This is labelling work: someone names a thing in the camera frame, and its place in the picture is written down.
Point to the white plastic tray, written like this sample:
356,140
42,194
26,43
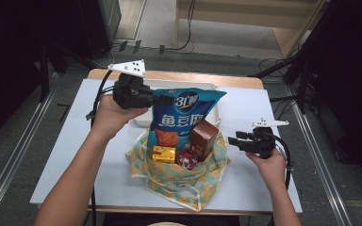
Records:
213,109

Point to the metal rail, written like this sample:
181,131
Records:
15,157
320,157

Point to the dark cabinet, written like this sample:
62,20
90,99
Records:
106,22

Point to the brown box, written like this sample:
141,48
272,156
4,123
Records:
202,141

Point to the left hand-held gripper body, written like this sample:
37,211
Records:
128,91

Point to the blue snack bag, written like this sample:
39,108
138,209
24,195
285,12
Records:
185,119

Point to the light wooden furniture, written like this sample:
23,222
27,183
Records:
232,19

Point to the person's dark clothing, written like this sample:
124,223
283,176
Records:
169,219

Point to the person's right hand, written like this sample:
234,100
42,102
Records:
271,169

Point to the black stand legs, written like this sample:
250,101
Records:
279,66

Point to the yellow drink carton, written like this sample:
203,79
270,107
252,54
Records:
163,154

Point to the black curtain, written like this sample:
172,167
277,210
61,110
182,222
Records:
352,78
12,62

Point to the red can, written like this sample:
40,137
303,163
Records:
187,159

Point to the person's left hand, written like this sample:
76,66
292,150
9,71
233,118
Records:
110,116

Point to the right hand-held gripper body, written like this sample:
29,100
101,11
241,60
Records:
260,141

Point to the fruit print cloth bag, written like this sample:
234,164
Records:
176,185

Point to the black stand post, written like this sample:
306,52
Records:
44,75

